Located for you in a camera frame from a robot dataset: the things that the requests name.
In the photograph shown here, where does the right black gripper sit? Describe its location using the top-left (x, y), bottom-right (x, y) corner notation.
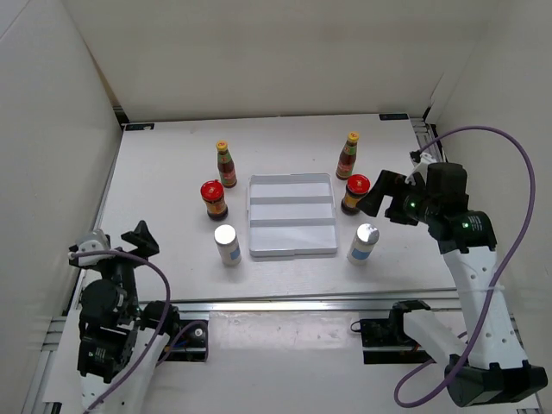
top-left (355, 170), bottom-right (438, 226)

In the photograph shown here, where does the red-lidded sauce jar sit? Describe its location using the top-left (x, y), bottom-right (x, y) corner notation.
top-left (200, 180), bottom-right (229, 221)
top-left (341, 174), bottom-right (371, 216)

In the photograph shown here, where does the yellow-capped sauce bottle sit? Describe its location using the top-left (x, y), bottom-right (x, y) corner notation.
top-left (216, 140), bottom-right (237, 188)
top-left (336, 132), bottom-right (360, 180)

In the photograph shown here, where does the silver-lidded shaker jar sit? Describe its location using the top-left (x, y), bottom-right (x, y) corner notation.
top-left (214, 224), bottom-right (242, 266)
top-left (347, 223), bottom-right (380, 265)

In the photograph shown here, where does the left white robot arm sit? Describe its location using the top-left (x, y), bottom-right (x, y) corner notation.
top-left (68, 221), bottom-right (181, 413)

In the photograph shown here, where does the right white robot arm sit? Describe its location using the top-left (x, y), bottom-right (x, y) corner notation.
top-left (358, 163), bottom-right (549, 407)

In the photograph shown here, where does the right dark corner label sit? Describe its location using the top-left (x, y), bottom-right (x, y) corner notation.
top-left (379, 113), bottom-right (410, 121)

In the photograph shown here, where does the dark corner label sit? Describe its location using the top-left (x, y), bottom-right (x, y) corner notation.
top-left (124, 122), bottom-right (154, 131)
top-left (379, 113), bottom-right (410, 121)

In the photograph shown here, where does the white divided organizer tray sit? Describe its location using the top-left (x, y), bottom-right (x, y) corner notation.
top-left (248, 173), bottom-right (339, 260)

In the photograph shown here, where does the left dark corner label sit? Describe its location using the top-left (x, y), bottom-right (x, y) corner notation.
top-left (124, 122), bottom-right (154, 131)

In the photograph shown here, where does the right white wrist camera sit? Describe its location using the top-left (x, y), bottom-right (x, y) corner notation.
top-left (405, 151), bottom-right (437, 186)

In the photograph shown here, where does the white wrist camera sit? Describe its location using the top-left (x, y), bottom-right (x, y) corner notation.
top-left (68, 229), bottom-right (112, 268)
top-left (405, 151), bottom-right (437, 186)

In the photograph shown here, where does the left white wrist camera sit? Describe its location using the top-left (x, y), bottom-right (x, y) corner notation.
top-left (68, 229), bottom-right (112, 268)

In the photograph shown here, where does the aluminium frame rail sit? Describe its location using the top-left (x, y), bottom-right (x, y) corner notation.
top-left (172, 289), bottom-right (461, 313)

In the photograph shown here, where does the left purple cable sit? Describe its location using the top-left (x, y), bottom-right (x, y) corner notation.
top-left (71, 248), bottom-right (210, 410)

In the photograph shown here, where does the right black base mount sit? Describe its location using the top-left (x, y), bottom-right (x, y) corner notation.
top-left (350, 319), bottom-right (431, 365)

